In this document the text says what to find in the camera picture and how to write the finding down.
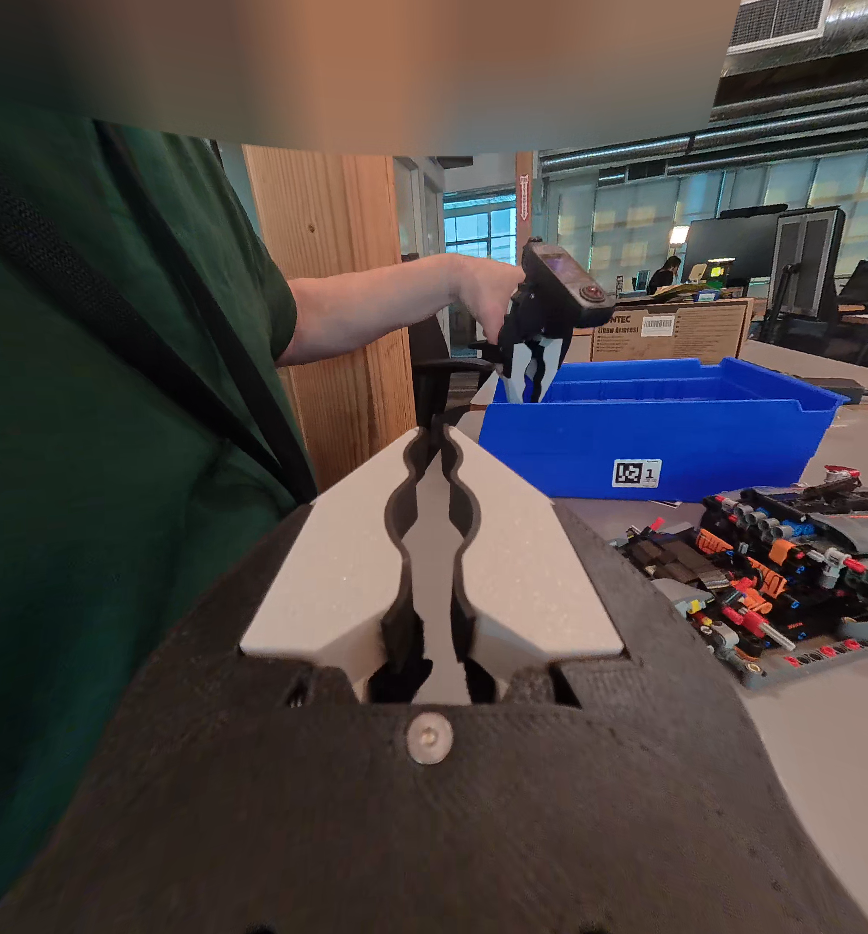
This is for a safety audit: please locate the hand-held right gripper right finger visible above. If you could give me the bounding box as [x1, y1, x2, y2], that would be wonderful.
[440, 425, 626, 704]

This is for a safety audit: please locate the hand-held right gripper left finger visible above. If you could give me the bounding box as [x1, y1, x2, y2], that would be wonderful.
[237, 428, 434, 704]

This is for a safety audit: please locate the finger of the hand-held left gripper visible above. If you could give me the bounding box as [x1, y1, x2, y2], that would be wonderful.
[503, 343, 542, 406]
[527, 332, 574, 406]

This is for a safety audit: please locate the blue plastic bin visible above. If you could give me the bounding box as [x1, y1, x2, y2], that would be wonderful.
[478, 356, 847, 504]

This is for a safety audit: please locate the lego car model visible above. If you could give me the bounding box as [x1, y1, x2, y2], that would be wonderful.
[609, 463, 868, 690]

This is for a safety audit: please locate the person's left forearm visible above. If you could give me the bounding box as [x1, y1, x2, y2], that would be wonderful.
[277, 254, 471, 367]

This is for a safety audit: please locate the person's left hand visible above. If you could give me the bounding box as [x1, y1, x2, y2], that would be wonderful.
[463, 255, 527, 344]

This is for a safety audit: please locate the black office chair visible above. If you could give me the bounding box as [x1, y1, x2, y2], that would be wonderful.
[408, 251, 497, 439]

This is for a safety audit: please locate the paned window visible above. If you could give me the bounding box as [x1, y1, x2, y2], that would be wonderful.
[443, 208, 517, 265]

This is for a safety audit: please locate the brown cardboard box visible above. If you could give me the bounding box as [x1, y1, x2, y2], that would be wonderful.
[591, 298, 755, 364]

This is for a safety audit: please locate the large black monitor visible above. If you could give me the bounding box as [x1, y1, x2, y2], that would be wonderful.
[678, 212, 778, 286]

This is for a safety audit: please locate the person's green shirt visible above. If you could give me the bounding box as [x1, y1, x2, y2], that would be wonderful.
[0, 88, 318, 934]

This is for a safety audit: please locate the black power adapter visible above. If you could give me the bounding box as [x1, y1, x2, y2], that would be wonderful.
[788, 376, 868, 404]

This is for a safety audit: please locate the white air vent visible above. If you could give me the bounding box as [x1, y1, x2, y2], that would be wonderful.
[726, 0, 832, 54]

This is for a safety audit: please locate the black shoulder strap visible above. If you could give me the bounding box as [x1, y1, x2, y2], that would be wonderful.
[0, 135, 320, 506]

